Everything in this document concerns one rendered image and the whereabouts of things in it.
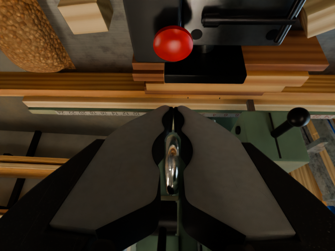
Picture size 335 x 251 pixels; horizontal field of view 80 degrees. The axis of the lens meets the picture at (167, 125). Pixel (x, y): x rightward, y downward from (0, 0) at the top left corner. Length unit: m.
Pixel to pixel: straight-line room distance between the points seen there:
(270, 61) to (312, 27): 0.05
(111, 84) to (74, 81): 0.07
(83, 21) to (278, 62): 0.23
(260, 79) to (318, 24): 0.08
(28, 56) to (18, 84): 0.10
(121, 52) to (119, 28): 0.04
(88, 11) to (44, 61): 0.13
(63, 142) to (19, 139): 0.56
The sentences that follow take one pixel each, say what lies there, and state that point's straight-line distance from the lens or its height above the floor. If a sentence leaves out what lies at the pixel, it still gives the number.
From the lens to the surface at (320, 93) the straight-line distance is 0.41.
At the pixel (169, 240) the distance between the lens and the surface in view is 0.45.
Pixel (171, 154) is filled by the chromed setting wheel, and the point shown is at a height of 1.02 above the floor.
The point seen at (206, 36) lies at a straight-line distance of 0.19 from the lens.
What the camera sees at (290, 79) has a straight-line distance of 0.30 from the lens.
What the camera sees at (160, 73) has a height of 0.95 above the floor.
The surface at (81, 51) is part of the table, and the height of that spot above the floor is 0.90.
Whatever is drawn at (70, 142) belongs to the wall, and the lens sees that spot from 2.98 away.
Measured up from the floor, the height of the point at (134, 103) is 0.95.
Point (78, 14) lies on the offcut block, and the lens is 0.27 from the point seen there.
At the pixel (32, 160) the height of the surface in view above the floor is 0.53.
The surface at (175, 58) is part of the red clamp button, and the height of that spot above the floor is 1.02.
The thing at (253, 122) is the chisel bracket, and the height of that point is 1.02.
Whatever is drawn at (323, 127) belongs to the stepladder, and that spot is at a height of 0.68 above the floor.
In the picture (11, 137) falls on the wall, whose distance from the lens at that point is 3.36.
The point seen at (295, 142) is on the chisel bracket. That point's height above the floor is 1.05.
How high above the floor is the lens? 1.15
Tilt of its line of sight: 28 degrees down
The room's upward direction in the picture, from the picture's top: 178 degrees counter-clockwise
